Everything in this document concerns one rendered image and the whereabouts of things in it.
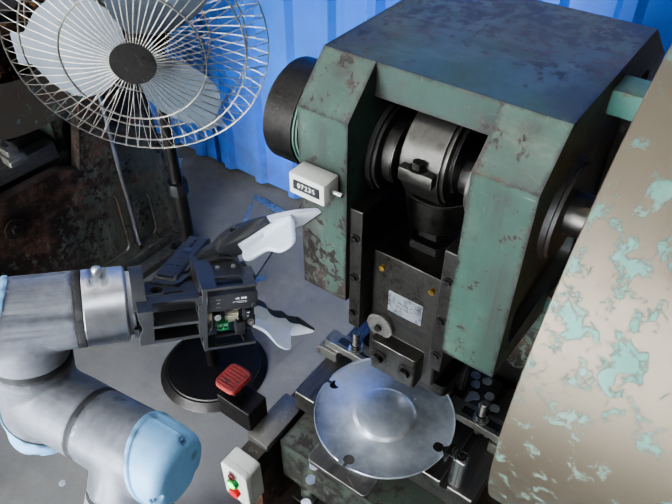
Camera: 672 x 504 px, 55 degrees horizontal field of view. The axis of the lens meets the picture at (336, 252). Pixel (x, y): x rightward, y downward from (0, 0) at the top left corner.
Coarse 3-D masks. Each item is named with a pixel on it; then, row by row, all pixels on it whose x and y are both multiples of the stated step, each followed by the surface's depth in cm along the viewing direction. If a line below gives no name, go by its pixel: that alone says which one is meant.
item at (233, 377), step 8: (232, 368) 144; (240, 368) 144; (224, 376) 143; (232, 376) 143; (240, 376) 143; (248, 376) 143; (216, 384) 142; (224, 384) 141; (232, 384) 141; (240, 384) 141; (232, 392) 140
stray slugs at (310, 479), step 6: (474, 372) 150; (474, 378) 149; (486, 378) 149; (336, 384) 148; (474, 384) 148; (486, 384) 148; (468, 396) 145; (474, 396) 145; (486, 396) 145; (492, 396) 145; (480, 402) 144; (492, 408) 143; (498, 408) 143; (312, 468) 139; (306, 480) 136; (312, 480) 137; (306, 498) 134
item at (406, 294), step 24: (384, 240) 114; (408, 240) 114; (384, 264) 113; (408, 264) 110; (432, 264) 110; (384, 288) 117; (408, 288) 113; (432, 288) 109; (384, 312) 121; (408, 312) 116; (432, 312) 113; (384, 336) 123; (408, 336) 121; (384, 360) 124; (408, 360) 120; (408, 384) 124; (432, 384) 125
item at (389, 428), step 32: (352, 384) 138; (384, 384) 138; (416, 384) 138; (320, 416) 133; (352, 416) 133; (384, 416) 132; (416, 416) 132; (448, 416) 133; (352, 448) 127; (384, 448) 127; (416, 448) 127
